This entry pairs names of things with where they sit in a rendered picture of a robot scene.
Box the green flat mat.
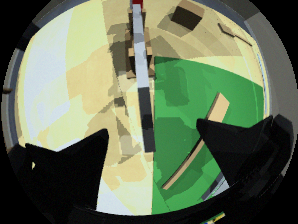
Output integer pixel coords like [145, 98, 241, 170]
[152, 56, 265, 214]

